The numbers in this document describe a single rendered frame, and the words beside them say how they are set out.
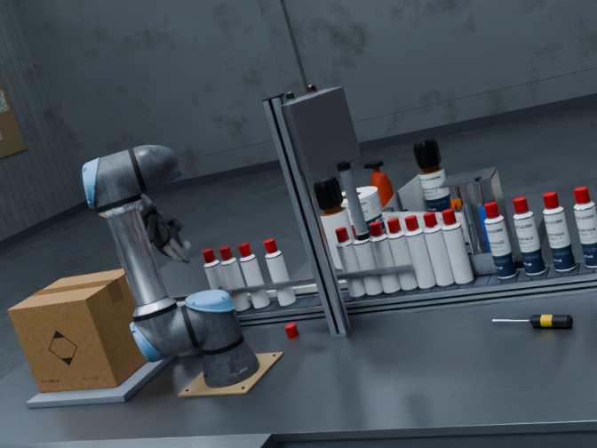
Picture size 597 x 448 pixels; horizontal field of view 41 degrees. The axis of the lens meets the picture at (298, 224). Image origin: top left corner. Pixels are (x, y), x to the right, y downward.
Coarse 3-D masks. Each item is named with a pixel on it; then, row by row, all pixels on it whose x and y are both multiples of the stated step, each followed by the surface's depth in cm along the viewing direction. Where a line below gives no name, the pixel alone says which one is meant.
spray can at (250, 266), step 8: (240, 248) 239; (248, 248) 239; (248, 256) 240; (248, 264) 239; (256, 264) 240; (248, 272) 240; (256, 272) 240; (248, 280) 241; (256, 280) 240; (256, 296) 241; (264, 296) 242; (256, 304) 242; (264, 304) 242
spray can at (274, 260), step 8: (272, 240) 235; (272, 248) 235; (272, 256) 234; (280, 256) 235; (272, 264) 235; (280, 264) 235; (272, 272) 236; (280, 272) 235; (272, 280) 238; (280, 280) 236; (288, 280) 237; (280, 288) 237; (288, 288) 237; (280, 296) 238; (288, 296) 237; (280, 304) 239; (288, 304) 238
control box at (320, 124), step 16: (304, 96) 209; (320, 96) 203; (336, 96) 206; (288, 112) 201; (304, 112) 201; (320, 112) 204; (336, 112) 206; (288, 128) 204; (304, 128) 202; (320, 128) 204; (336, 128) 206; (352, 128) 209; (304, 144) 202; (320, 144) 204; (336, 144) 207; (352, 144) 209; (304, 160) 203; (320, 160) 205; (336, 160) 207
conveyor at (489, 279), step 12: (576, 264) 205; (480, 276) 216; (492, 276) 214; (516, 276) 209; (528, 276) 207; (540, 276) 204; (552, 276) 202; (432, 288) 218; (444, 288) 216; (456, 288) 213; (276, 300) 246; (300, 300) 240; (312, 300) 237; (348, 300) 228; (360, 300) 226; (252, 312) 242
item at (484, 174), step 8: (488, 168) 219; (496, 168) 217; (448, 176) 223; (456, 176) 220; (464, 176) 218; (472, 176) 215; (480, 176) 212; (488, 176) 210; (448, 184) 214; (456, 184) 213; (464, 184) 212
